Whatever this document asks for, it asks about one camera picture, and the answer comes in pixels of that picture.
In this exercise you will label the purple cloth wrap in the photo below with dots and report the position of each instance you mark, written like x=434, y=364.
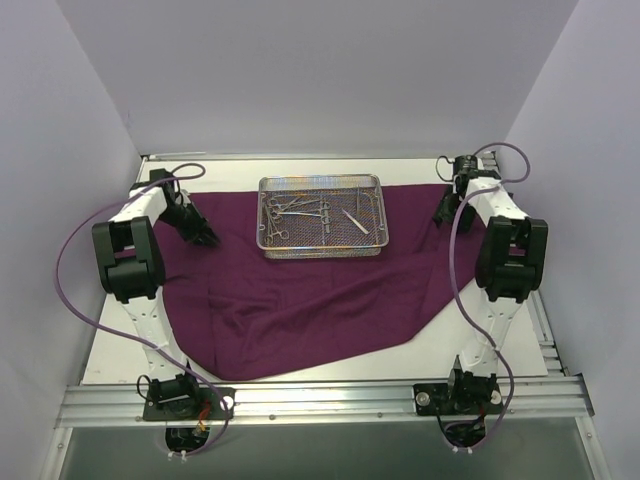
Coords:
x=241, y=316

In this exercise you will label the steel tweezers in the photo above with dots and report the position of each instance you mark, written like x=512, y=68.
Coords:
x=356, y=222

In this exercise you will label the steel forceps lower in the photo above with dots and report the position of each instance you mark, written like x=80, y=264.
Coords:
x=273, y=234

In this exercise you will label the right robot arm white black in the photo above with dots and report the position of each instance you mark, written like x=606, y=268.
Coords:
x=508, y=269

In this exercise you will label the metal mesh instrument tray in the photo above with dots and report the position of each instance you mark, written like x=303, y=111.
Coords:
x=333, y=236

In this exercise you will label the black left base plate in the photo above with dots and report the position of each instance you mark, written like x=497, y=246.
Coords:
x=182, y=405

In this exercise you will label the steel scissors middle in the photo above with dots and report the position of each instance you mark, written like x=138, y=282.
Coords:
x=280, y=214

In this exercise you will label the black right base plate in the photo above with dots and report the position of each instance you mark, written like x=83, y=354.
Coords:
x=431, y=399

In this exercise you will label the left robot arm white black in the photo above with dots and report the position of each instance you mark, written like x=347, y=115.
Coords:
x=131, y=269

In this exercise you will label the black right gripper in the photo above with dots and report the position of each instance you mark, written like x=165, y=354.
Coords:
x=447, y=210

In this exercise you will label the steel forceps upper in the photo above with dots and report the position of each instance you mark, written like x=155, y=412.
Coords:
x=282, y=205

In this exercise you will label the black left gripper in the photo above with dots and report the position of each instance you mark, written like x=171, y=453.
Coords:
x=193, y=225

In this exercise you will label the aluminium front rail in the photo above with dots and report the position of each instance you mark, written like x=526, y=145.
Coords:
x=322, y=403

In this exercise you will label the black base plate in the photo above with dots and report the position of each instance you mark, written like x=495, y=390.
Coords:
x=431, y=399
x=182, y=405

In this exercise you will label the steel forceps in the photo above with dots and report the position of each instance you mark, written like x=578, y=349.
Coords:
x=282, y=205
x=273, y=234

